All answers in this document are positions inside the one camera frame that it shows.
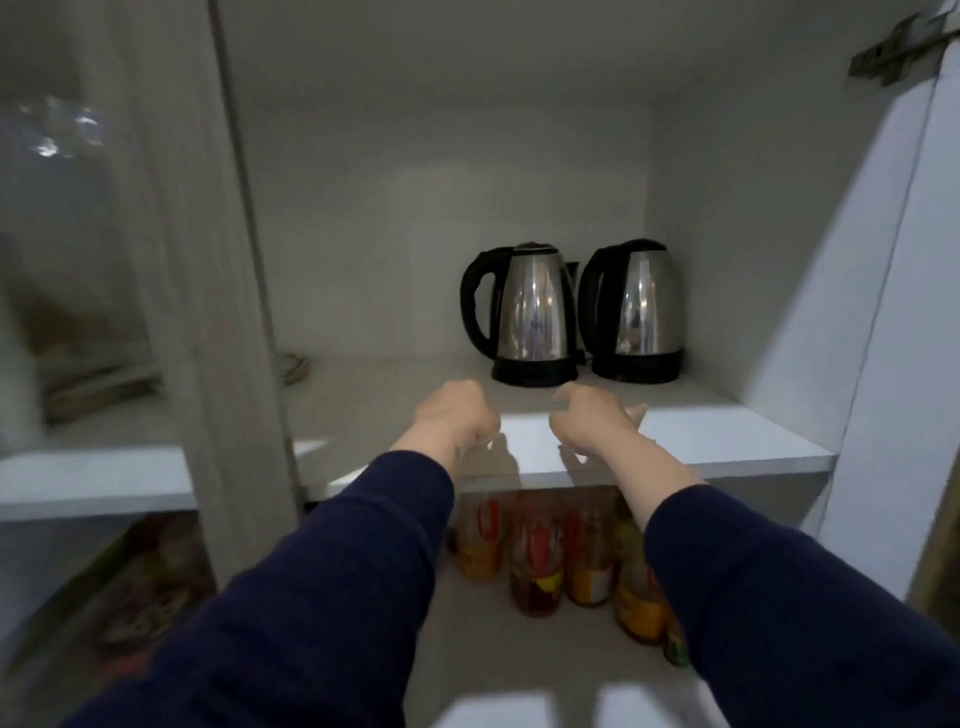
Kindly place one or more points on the red patterned tin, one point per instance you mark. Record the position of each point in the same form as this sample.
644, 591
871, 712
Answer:
142, 615

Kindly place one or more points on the person's left forearm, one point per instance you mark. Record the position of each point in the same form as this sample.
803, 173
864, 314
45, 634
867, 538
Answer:
315, 615

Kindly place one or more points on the metal door hinge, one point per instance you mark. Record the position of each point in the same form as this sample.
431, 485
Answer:
892, 52

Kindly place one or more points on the grey wooden cabinet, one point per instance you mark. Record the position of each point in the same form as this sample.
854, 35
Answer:
450, 187

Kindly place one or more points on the person's left hand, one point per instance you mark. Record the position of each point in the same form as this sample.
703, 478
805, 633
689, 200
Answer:
457, 416

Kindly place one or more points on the grey glass cabinet door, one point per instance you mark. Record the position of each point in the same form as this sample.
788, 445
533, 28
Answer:
210, 300
900, 337

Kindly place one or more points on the beige plate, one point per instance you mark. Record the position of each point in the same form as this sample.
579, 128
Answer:
97, 394

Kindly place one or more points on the person's right forearm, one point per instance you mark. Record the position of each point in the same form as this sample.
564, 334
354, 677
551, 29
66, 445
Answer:
810, 622

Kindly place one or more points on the person's right hand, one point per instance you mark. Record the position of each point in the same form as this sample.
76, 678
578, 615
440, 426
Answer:
596, 424

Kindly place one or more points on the group of sauce bottles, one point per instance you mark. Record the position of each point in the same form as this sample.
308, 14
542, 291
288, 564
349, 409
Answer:
536, 570

